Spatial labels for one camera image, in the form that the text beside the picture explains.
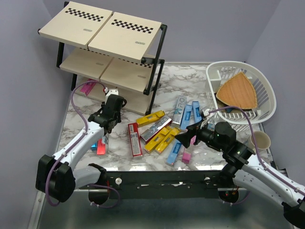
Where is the light blue toothpaste box lower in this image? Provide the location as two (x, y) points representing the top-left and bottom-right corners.
(166, 139), (182, 166)

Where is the black mounting rail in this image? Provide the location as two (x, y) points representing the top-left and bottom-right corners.
(107, 170), (235, 199)

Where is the blue metallic toothpaste box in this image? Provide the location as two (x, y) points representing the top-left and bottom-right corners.
(91, 143), (97, 151)

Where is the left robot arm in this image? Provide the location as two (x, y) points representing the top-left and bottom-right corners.
(35, 89), (127, 206)

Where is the yellow toothpaste box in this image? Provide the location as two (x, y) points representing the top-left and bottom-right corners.
(144, 126), (172, 153)
(155, 127), (181, 154)
(136, 110), (165, 127)

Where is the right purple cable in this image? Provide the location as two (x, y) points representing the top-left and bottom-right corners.
(209, 106), (305, 198)

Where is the white plastic dish basket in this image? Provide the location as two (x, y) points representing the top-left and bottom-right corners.
(205, 61), (276, 125)

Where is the yellow toothpaste box lower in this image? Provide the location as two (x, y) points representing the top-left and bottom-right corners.
(155, 127), (181, 154)

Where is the light blue toothpaste box right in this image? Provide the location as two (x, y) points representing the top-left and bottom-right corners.
(192, 101), (202, 123)

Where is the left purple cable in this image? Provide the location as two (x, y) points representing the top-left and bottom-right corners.
(44, 80), (108, 207)

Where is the beige three-tier shelf rack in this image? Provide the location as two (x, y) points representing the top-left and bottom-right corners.
(38, 1), (167, 115)

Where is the silver R&O box upper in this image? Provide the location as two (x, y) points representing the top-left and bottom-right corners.
(171, 95), (187, 128)

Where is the woven wicker fan tray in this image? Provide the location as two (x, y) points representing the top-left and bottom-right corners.
(216, 72), (258, 110)

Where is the light blue toothpaste box left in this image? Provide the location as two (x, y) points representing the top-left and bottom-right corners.
(180, 104), (193, 131)

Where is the light blue toothpaste box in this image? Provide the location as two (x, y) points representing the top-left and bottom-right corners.
(192, 101), (202, 123)
(166, 139), (182, 166)
(180, 104), (193, 131)

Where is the yellow toothpaste box upper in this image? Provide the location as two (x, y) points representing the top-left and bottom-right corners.
(136, 110), (165, 127)

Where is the beige paper cup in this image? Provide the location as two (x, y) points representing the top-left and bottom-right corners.
(247, 131), (271, 151)

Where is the pink toothpaste box back side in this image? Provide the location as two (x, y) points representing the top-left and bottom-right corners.
(182, 144), (193, 164)

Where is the red toothpaste box barcode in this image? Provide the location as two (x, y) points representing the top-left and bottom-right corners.
(128, 123), (143, 157)

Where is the yellow toothpaste box middle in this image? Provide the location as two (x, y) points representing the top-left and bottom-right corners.
(144, 126), (172, 153)

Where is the pink toothpaste box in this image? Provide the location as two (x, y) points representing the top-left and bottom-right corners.
(190, 136), (196, 146)
(182, 144), (193, 164)
(80, 79), (96, 96)

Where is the purple cable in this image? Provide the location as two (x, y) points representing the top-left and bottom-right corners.
(44, 80), (108, 207)
(209, 106), (305, 198)

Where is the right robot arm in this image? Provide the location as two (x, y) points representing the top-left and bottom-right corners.
(175, 122), (305, 229)

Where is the silver red R&O box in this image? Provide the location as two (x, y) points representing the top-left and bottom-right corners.
(140, 115), (172, 143)

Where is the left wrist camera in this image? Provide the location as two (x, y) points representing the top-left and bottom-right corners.
(103, 88), (119, 96)

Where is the red R&O toothpaste box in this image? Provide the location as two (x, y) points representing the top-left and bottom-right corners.
(97, 134), (109, 156)

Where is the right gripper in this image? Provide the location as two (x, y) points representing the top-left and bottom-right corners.
(174, 118), (226, 152)

